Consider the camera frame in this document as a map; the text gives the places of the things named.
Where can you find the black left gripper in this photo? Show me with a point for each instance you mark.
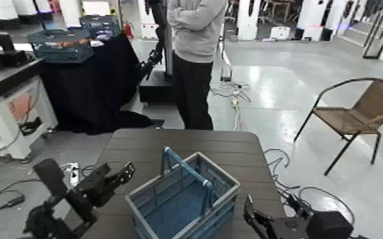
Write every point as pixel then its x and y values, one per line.
pixel 89 198

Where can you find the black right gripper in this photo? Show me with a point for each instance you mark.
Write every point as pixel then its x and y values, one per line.
pixel 290 229

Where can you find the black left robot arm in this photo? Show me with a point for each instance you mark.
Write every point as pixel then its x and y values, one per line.
pixel 41 220

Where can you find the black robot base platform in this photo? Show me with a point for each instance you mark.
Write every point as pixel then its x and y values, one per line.
pixel 156 88

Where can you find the large blue crate with goods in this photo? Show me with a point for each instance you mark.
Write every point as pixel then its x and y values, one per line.
pixel 61 46

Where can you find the white power strip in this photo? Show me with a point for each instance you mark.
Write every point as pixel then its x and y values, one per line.
pixel 73 173

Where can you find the black cloth covered table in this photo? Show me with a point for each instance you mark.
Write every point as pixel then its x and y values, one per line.
pixel 88 90

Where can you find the white cabinet with dark top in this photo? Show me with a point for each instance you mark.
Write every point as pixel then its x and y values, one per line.
pixel 11 106

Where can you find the red fire extinguisher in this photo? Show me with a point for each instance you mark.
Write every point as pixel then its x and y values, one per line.
pixel 128 31

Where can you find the grey power adapter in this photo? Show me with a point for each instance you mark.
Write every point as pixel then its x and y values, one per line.
pixel 226 74

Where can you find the black devices on cabinet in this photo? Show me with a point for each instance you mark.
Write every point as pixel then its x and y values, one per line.
pixel 7 58

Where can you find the person in grey sweater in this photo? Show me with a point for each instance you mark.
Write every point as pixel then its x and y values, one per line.
pixel 194 40

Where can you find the white box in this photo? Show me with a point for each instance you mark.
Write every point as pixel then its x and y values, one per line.
pixel 280 32

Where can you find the white pillar with black slot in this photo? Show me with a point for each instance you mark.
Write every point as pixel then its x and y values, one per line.
pixel 248 20

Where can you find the white pillar with red stripe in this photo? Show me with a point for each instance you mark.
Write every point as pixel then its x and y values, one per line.
pixel 311 20

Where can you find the brown wooden table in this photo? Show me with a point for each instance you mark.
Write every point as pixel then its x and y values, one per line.
pixel 280 6

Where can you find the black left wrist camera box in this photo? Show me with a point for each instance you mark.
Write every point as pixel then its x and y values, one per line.
pixel 51 177

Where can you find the wicker chair with black frame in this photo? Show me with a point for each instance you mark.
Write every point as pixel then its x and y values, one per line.
pixel 362 116

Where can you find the black metal rack frame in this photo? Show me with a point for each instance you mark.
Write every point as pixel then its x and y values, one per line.
pixel 373 40

